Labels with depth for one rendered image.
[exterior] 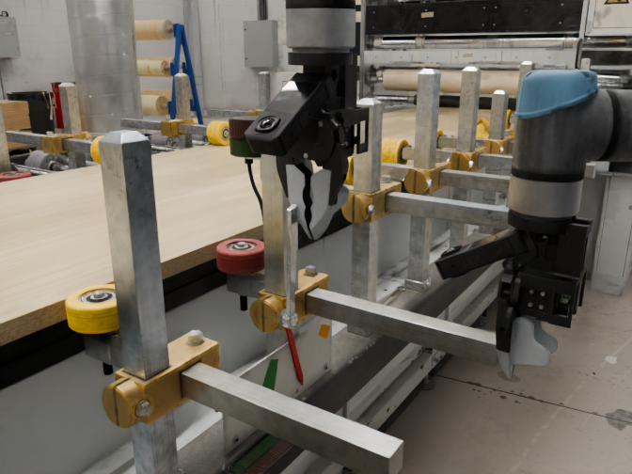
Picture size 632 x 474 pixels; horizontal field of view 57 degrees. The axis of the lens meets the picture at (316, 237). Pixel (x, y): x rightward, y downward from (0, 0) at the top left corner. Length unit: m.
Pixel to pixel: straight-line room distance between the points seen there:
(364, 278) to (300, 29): 0.54
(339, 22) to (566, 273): 0.36
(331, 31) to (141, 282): 0.32
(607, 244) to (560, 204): 2.66
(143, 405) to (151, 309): 0.10
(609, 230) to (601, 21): 1.02
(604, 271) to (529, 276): 2.68
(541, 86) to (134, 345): 0.50
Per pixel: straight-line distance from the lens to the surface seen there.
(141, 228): 0.60
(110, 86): 4.72
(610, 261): 3.33
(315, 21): 0.63
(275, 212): 0.79
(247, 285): 0.91
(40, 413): 0.88
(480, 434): 2.08
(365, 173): 0.99
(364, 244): 1.02
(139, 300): 0.62
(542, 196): 0.65
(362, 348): 1.04
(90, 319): 0.75
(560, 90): 0.64
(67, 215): 1.20
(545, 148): 0.64
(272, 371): 0.83
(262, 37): 10.89
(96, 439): 0.96
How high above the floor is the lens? 1.20
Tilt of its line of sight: 18 degrees down
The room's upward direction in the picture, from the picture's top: straight up
